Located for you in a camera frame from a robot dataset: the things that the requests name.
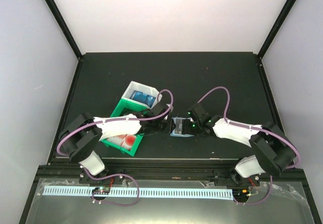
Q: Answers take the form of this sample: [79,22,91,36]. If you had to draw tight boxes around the blue cards stack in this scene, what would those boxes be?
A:
[130,90,156,107]

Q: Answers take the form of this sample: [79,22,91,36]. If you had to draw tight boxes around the blue card holder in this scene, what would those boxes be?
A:
[170,117,194,137]

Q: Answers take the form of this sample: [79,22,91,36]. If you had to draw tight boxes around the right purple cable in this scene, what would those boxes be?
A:
[196,87,301,171]

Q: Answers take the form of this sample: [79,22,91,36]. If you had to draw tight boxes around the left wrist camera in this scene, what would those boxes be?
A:
[163,103,174,120]

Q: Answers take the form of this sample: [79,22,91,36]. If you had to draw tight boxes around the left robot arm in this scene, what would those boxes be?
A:
[57,102,173,183]

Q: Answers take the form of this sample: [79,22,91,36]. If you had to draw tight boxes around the black vip card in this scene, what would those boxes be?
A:
[171,117,184,137]

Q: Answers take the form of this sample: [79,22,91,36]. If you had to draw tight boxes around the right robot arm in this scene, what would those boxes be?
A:
[183,103,299,185]

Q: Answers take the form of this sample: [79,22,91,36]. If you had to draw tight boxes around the black aluminium frame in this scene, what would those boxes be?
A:
[19,0,323,224]

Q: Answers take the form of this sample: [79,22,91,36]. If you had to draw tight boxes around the small circuit board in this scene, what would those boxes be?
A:
[92,187,110,195]

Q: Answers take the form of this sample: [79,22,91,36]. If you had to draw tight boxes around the green front bin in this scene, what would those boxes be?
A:
[101,134,143,156]

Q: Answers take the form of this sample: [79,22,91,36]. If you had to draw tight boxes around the red white cards stack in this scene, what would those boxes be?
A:
[106,134,137,150]

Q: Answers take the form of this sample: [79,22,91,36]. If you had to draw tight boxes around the white slotted cable duct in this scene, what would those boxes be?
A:
[42,186,234,200]

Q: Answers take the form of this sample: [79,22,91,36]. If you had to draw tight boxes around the white bin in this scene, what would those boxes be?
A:
[122,81,162,108]

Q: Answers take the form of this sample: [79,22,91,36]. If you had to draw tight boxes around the green bin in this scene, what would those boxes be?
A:
[101,134,143,156]
[110,97,149,117]

